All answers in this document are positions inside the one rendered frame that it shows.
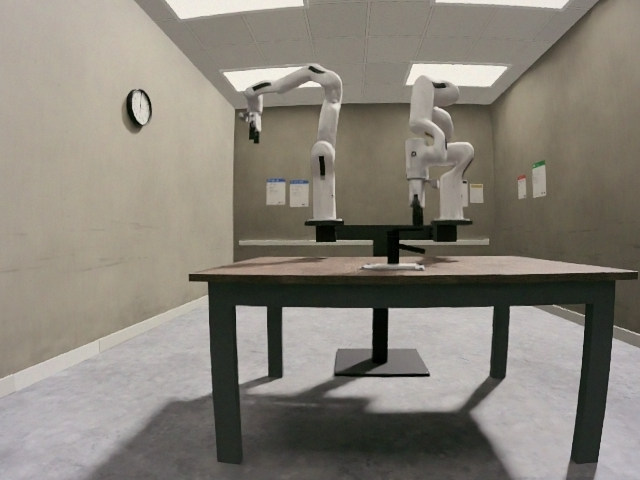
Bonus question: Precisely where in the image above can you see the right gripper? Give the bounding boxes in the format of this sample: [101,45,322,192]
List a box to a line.
[248,112,261,144]

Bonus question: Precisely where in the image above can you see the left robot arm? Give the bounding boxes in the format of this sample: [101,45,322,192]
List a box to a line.
[405,75,474,221]

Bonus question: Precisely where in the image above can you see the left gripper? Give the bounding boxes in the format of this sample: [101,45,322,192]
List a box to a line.
[408,179,425,226]

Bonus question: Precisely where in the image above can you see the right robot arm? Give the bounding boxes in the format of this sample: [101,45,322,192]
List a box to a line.
[239,64,342,221]

